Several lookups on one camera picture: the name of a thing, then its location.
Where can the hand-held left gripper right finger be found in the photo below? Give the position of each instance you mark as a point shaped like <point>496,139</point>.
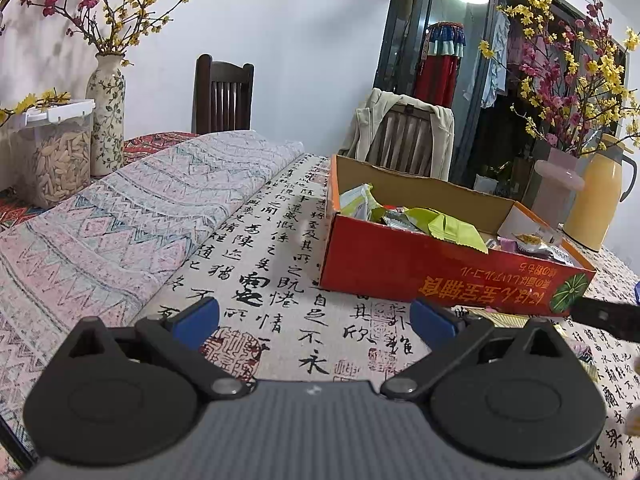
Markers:
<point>432,325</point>

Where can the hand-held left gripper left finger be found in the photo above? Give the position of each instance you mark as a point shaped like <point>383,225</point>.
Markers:
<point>197,322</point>

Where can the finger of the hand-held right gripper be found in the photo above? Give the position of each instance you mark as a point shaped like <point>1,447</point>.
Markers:
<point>605,317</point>

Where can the white grey packet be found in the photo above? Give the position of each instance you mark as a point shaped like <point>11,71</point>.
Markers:
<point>560,255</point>

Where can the red cardboard box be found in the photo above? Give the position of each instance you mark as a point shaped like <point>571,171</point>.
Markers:
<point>380,265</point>

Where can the small orange packet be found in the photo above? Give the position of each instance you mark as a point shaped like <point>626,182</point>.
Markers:
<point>527,241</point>

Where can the pink packet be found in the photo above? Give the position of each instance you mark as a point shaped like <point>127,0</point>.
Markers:
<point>509,245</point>

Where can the white light green packet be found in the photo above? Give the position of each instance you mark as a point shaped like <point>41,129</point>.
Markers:
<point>357,202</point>

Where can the yellow thermos jug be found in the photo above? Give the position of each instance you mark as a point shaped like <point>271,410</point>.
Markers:
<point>597,200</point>

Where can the pink grey patterned cloth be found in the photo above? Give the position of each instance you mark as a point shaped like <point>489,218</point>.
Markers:
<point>125,220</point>

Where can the pink vase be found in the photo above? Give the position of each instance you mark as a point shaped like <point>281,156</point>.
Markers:
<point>557,195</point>

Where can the brown slatted wooden chair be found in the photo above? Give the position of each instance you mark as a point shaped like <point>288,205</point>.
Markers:
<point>400,145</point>

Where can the red patterned tablecloth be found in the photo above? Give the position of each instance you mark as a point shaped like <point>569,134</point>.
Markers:
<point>150,142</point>

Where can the chair with beige jacket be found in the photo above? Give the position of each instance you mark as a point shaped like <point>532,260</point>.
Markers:
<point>365,130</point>

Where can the clear plastic seed container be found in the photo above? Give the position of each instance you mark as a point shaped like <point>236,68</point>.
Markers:
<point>60,165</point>

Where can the yellow and pink flower branches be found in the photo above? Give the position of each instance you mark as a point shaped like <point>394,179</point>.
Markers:
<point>570,105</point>

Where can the small floral ceramic vase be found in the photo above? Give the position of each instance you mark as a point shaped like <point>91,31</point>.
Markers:
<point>106,125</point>

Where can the dark wooden chair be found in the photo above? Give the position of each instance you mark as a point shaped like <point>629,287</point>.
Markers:
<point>222,95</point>

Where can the yellow flower sprig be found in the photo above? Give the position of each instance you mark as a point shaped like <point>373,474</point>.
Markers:
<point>30,104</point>

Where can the dark framed glass door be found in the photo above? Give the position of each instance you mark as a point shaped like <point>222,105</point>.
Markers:
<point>400,35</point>

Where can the yellow red blossom twigs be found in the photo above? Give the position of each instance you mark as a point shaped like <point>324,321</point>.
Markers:
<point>112,35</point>

